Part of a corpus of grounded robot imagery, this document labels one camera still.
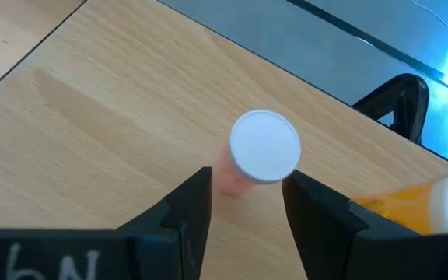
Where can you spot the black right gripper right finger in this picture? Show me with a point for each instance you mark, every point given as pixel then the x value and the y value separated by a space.
pixel 317 225

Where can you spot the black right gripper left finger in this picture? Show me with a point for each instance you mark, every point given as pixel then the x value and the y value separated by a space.
pixel 185 218

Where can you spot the orange pill bottle white cap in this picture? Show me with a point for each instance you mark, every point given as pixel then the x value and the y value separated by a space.
pixel 403 206

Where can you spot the small pink pill bottle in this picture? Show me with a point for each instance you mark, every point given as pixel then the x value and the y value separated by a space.
pixel 264 145

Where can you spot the wooden shelf with black frame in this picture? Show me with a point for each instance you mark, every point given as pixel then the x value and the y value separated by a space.
pixel 130 116

